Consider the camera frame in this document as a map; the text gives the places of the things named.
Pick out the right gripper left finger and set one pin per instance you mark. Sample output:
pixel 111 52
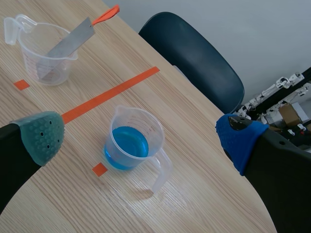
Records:
pixel 36 140

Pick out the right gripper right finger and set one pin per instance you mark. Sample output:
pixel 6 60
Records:
pixel 272 170

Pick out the brown cardboard box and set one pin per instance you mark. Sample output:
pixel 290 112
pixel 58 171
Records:
pixel 289 114

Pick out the empty clear plastic beaker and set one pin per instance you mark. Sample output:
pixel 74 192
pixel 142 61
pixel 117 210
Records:
pixel 46 55

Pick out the clear beaker with blue liquid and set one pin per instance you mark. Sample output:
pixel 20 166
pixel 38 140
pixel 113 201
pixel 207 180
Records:
pixel 136 148

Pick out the dark blue chair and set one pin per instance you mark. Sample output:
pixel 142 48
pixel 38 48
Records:
pixel 194 60

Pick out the black metal rail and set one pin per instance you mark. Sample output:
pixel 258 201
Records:
pixel 279 94

